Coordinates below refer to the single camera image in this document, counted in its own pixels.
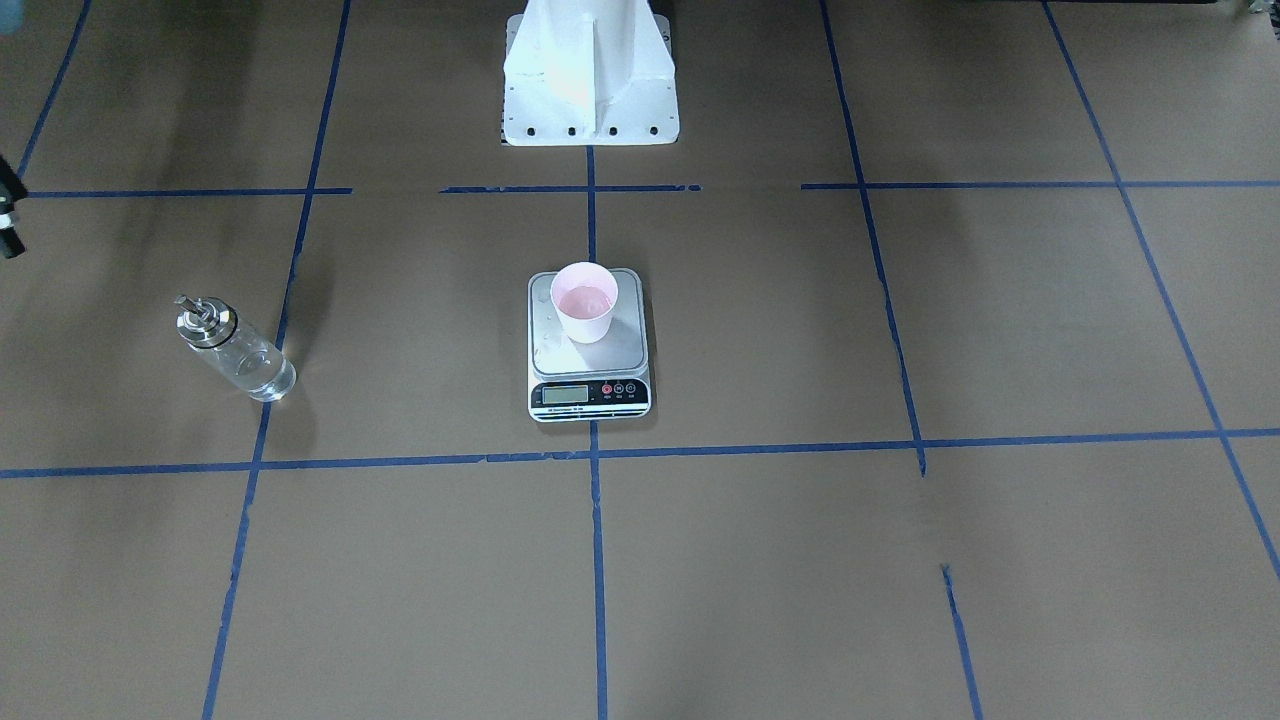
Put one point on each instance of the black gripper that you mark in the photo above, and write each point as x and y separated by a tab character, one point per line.
8	212

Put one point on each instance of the glass sauce bottle steel cap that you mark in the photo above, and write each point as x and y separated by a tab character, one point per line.
217	333

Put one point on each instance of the digital kitchen scale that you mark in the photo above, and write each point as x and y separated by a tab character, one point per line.
572	381

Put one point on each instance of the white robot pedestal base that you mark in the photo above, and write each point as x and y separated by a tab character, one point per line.
589	73

